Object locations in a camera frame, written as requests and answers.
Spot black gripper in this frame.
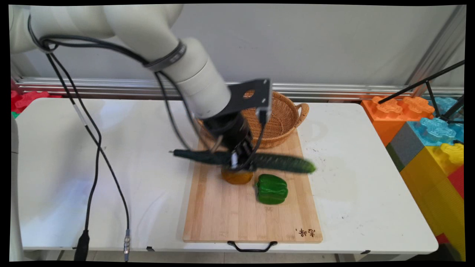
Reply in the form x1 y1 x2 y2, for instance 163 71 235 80
203 112 257 172

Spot long green cucumber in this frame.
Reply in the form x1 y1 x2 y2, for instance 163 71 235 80
173 149 317 174

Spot orange round vegetable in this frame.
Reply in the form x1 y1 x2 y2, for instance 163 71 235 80
221 167 254 185

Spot green bell pepper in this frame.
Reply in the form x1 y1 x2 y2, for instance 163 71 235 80
255 174 289 205

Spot bamboo cutting board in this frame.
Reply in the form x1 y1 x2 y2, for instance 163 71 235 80
183 128 323 253

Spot woven wicker basket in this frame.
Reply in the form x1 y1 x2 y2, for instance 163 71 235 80
196 90 309 149

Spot orange foam block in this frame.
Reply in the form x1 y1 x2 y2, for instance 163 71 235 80
362 96 435 146

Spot grey foam block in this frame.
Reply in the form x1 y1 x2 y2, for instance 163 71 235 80
386 122 424 172

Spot blue foam block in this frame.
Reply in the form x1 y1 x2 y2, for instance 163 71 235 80
406 97 464 147

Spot black tripod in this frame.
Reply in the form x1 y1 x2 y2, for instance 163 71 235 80
379 59 465 123

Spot red foam block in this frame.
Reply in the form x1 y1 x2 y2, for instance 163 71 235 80
447 165 465 200

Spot red foam puzzle pieces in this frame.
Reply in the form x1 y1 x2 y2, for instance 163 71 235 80
11 91 63 113

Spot black camera mounting plate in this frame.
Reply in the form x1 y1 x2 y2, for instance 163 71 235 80
219 79 271 119

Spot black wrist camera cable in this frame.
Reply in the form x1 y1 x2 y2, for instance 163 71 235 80
39 35 266 156

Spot grey strap on arm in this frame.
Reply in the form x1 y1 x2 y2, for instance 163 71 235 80
144 40 187 72

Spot black cable with metal plug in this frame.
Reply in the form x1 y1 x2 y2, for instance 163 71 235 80
46 50 131 262

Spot aluminium rail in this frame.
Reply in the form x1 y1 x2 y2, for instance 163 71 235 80
15 77 464 101

